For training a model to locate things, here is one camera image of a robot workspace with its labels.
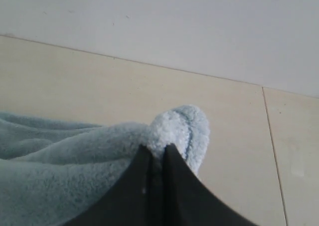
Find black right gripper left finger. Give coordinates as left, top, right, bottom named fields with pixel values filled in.
left=65, top=145, right=153, bottom=226

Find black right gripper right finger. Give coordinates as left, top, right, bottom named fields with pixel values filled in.
left=163, top=144, right=254, bottom=226

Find light blue fleece towel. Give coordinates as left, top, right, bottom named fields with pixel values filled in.
left=0, top=105, right=210, bottom=226

